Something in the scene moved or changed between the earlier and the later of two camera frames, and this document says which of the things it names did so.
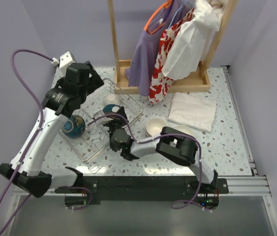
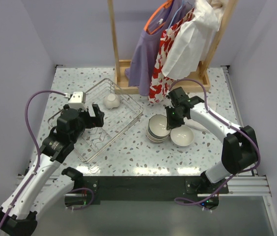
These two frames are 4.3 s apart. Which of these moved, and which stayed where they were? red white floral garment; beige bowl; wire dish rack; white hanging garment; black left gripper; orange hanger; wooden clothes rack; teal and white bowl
Moved: beige bowl; black left gripper; teal and white bowl
Stayed: red white floral garment; wire dish rack; orange hanger; white hanging garment; wooden clothes rack
